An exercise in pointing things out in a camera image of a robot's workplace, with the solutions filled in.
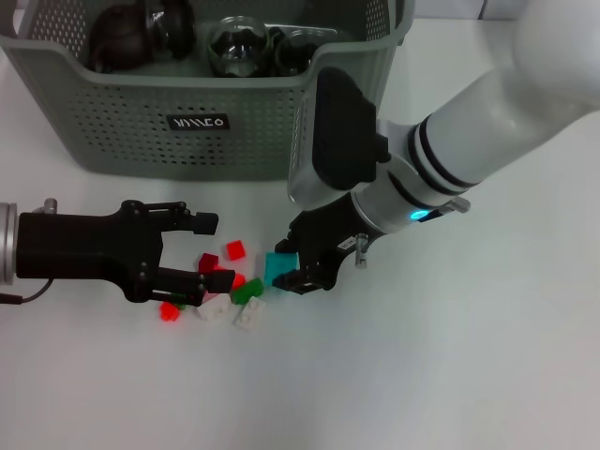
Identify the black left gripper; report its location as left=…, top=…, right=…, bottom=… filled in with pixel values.
left=16, top=200, right=165, bottom=305

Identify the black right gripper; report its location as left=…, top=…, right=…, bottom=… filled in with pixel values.
left=139, top=192, right=377, bottom=305

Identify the cyan square building plate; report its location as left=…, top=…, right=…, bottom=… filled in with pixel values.
left=263, top=251, right=301, bottom=288

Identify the dark red long brick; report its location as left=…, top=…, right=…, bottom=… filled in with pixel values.
left=198, top=252, right=221, bottom=276

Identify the white building plate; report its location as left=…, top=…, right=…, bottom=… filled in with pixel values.
left=232, top=297, right=269, bottom=331

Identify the glass teacup with black sleeve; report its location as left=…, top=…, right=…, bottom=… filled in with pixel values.
left=269, top=26, right=339, bottom=77
left=207, top=15, right=274, bottom=80
left=140, top=0, right=198, bottom=60

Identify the grey-green perforated storage bin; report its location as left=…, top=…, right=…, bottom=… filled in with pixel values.
left=0, top=0, right=416, bottom=183

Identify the white building brick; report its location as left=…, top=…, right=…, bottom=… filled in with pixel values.
left=195, top=294, right=233, bottom=323

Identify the black cast iron teapot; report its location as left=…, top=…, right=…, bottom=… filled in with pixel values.
left=89, top=7, right=147, bottom=74

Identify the left arm cable with connector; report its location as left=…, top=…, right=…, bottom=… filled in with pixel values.
left=0, top=277, right=53, bottom=305

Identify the arm cable with connector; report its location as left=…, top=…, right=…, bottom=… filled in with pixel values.
left=0, top=277, right=53, bottom=305
left=353, top=232, right=372, bottom=270

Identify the right arm cable with connector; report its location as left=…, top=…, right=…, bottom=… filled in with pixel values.
left=353, top=232, right=372, bottom=270

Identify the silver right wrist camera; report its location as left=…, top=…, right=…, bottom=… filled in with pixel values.
left=286, top=66, right=391, bottom=208

